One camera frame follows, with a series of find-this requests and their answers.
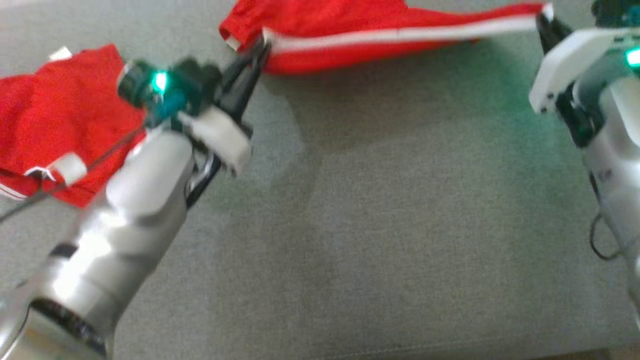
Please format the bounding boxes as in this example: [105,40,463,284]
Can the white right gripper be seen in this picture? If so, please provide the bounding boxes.
[529,13,640,115]

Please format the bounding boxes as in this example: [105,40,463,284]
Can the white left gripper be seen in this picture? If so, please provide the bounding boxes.
[177,39,274,177]

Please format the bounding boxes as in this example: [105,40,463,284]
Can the red shorts with white band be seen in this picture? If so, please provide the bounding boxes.
[219,0,555,77]

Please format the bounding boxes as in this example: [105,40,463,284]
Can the red white numbered jersey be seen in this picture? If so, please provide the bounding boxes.
[0,44,149,209]

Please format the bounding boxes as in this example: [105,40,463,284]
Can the wide grey sofa seat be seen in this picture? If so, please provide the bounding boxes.
[0,0,640,360]

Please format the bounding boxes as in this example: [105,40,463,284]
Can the teal cable connector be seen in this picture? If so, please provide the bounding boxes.
[147,90,188,128]

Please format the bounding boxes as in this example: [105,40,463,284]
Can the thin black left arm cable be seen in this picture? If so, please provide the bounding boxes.
[0,125,223,223]

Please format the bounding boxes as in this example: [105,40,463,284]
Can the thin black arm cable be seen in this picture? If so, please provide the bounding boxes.
[589,212,623,262]
[0,125,223,223]

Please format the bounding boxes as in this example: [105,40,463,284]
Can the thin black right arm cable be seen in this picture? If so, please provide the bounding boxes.
[589,212,623,262]

